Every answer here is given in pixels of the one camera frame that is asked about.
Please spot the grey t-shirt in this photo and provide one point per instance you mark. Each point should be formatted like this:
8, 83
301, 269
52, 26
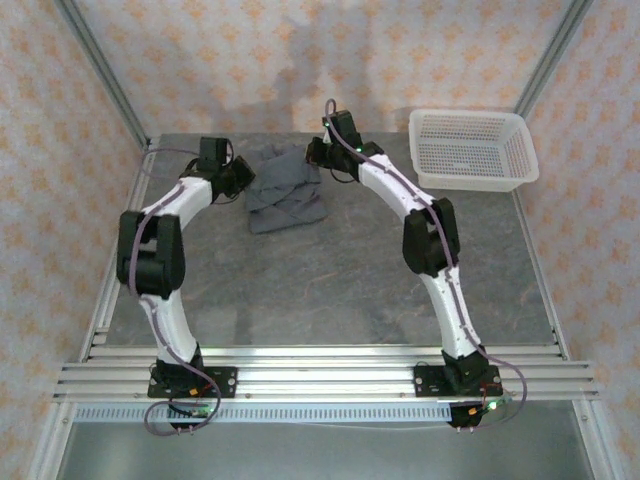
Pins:
285, 200

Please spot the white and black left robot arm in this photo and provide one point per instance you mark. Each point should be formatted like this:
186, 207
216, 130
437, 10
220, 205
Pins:
150, 260

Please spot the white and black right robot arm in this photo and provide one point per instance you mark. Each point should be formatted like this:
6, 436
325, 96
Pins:
430, 240

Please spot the white perforated plastic basket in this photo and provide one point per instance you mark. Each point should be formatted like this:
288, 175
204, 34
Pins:
465, 150

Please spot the small circuit board green light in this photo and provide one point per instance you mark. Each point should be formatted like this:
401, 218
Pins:
200, 411
492, 405

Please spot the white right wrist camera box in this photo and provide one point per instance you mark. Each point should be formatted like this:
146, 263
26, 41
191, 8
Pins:
327, 136

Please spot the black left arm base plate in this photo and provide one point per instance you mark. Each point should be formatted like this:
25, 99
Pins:
225, 382

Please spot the aluminium mounting rail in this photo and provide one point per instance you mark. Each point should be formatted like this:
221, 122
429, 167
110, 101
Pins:
325, 380

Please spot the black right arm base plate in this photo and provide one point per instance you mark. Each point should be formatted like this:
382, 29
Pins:
430, 382

